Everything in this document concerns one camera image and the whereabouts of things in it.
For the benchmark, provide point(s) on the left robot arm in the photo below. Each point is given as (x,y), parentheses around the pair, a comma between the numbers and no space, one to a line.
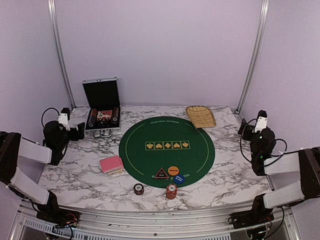
(14,148)

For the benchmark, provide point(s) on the dark poker chip stack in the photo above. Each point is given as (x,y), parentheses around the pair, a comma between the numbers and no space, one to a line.
(138,189)

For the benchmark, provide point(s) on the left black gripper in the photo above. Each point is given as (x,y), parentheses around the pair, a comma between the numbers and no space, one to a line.
(80,135)

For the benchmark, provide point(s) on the left aluminium frame post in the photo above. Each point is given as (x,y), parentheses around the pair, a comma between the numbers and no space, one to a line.
(59,51)

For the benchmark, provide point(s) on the red poker chip stack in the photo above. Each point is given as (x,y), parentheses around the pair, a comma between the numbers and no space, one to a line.
(171,191)

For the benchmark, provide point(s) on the aluminium frame post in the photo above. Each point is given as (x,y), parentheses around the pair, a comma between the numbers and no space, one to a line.
(260,33)
(59,51)

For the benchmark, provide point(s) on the pink playing card deck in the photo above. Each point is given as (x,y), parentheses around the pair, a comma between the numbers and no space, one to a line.
(111,165)

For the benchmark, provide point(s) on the triangular dealer button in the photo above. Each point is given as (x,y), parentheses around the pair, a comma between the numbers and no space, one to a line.
(161,174)

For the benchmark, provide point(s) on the aluminium poker chip case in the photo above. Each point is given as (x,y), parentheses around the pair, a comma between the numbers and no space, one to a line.
(102,94)

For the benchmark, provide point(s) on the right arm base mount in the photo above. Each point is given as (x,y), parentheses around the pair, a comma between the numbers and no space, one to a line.
(245,219)

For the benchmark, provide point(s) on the right chip row in case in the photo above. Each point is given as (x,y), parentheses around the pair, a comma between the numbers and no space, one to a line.
(115,115)

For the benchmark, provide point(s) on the right aluminium frame post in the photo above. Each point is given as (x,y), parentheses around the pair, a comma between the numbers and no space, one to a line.
(260,33)

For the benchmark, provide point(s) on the blue small blind button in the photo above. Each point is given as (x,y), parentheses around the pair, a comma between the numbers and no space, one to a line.
(179,179)

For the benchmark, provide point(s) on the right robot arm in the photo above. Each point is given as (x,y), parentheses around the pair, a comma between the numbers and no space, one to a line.
(305,162)

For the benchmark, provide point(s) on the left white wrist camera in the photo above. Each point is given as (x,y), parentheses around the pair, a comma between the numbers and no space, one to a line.
(64,118)

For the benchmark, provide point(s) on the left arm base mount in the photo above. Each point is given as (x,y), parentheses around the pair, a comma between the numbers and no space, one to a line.
(64,218)

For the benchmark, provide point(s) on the green round poker mat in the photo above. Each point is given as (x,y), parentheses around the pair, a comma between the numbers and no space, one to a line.
(164,141)

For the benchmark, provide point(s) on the front aluminium rail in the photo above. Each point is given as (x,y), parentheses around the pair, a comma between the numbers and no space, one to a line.
(195,224)

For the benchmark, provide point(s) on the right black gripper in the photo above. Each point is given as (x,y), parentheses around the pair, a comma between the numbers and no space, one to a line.
(248,128)

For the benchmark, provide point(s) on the woven bamboo tray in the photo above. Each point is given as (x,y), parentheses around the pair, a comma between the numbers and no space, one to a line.
(201,116)

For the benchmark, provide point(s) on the orange big blind button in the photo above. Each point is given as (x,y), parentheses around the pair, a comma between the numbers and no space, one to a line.
(173,170)

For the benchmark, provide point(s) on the chip row in case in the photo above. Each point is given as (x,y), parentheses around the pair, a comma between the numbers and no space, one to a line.
(115,115)
(92,118)

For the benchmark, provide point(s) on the left chip row in case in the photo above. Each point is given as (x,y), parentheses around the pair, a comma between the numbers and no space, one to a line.
(92,118)

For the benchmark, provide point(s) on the red card deck in case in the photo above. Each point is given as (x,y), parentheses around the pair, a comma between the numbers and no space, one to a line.
(104,114)

